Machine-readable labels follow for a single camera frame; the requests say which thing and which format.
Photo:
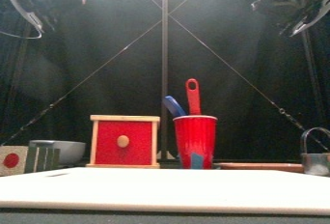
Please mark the metal padlock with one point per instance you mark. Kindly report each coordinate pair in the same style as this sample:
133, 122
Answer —
316, 158

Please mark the grey bowl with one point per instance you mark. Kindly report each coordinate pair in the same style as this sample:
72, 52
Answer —
64, 150

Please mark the green striped wooden block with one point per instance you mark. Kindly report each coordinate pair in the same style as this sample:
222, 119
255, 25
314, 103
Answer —
42, 159

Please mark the wooden block with red dot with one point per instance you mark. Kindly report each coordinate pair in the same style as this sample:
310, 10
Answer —
12, 160

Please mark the red wooden box with knob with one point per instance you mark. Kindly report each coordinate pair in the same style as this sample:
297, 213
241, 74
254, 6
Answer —
123, 141

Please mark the red plastic cup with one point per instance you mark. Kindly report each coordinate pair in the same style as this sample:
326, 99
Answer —
195, 139

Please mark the brown wooden board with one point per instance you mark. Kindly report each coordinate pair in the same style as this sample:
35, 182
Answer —
259, 166

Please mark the white cutting board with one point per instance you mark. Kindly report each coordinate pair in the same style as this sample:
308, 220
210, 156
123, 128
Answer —
167, 187

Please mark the vertical metal frame pole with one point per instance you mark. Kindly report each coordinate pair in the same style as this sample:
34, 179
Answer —
165, 73

